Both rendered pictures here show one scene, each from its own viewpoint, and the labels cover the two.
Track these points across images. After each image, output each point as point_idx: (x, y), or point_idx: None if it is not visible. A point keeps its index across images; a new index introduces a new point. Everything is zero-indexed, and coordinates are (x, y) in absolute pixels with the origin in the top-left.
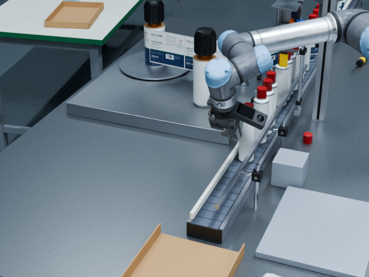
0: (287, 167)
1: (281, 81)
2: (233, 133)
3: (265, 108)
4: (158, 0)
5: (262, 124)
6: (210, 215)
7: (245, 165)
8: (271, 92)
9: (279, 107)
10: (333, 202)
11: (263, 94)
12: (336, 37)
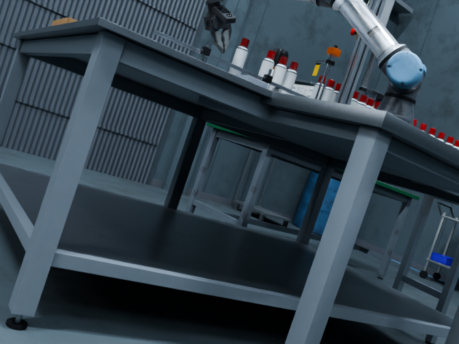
0: (240, 77)
1: (313, 95)
2: (211, 28)
3: (266, 65)
4: (286, 66)
5: (226, 17)
6: None
7: (210, 56)
8: (282, 65)
9: (288, 89)
10: None
11: (269, 54)
12: None
